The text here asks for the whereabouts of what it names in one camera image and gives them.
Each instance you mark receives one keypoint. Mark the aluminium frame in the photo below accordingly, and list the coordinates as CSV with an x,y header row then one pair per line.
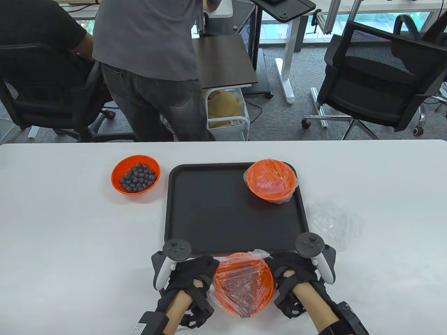
x,y
328,21

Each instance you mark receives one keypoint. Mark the orange bowl holding pink meat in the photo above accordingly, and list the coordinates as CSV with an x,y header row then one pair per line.
x,y
253,174

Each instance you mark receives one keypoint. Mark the orange bowl of brown meat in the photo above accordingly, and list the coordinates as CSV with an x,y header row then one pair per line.
x,y
251,265

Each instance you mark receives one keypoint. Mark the aluminium bar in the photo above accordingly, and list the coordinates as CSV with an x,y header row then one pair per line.
x,y
319,108

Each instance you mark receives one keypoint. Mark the black mesh office chair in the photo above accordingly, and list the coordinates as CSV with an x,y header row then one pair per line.
x,y
366,90

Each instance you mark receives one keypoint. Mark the black left wrist device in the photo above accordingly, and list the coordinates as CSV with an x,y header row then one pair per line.
x,y
150,324

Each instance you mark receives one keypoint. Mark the person's right forearm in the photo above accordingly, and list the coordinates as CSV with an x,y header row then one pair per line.
x,y
314,307

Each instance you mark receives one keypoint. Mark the person's left hand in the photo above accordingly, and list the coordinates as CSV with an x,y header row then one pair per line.
x,y
195,272

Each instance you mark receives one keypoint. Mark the person's left forearm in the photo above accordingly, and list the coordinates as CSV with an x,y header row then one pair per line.
x,y
176,310

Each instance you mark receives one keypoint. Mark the brown meat slab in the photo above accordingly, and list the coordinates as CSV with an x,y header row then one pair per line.
x,y
241,289

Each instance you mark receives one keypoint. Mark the pile of blueberries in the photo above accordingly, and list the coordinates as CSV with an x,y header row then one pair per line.
x,y
138,178

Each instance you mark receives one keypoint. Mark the aluminium post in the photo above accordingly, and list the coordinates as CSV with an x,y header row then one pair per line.
x,y
200,26

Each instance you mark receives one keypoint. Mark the orange bowl holding blueberries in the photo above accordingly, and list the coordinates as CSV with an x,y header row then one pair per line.
x,y
118,171

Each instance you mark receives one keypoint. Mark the white desk leg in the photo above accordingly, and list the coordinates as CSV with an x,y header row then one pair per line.
x,y
284,80

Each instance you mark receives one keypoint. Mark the black plastic tray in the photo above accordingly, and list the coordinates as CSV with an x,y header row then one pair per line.
x,y
216,216

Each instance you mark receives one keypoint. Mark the black right wrist device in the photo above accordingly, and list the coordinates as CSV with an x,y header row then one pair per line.
x,y
349,317

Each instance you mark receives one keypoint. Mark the orange bowl of pink food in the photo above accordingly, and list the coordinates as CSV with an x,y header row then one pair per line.
x,y
272,167

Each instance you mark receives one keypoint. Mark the dark brown cart top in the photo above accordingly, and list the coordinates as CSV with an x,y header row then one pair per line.
x,y
230,62

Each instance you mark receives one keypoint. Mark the person's right hand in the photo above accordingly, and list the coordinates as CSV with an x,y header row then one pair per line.
x,y
297,268

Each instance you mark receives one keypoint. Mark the pink meat pieces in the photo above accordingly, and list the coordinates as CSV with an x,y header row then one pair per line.
x,y
272,183

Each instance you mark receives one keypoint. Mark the clear plastic food cover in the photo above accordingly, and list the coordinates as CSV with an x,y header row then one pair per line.
x,y
331,223

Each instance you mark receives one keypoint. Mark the white desk top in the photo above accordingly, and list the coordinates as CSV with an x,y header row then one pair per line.
x,y
223,10

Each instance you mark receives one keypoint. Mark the grey hand controller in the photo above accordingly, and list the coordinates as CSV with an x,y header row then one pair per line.
x,y
310,242
177,248

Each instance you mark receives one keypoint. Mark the brown paper bag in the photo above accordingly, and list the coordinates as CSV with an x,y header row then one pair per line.
x,y
223,104

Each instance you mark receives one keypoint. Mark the white cart frame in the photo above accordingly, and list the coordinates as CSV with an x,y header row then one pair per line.
x,y
246,129

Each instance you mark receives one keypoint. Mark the black wrist device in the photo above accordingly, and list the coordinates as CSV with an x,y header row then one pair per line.
x,y
150,324
349,317

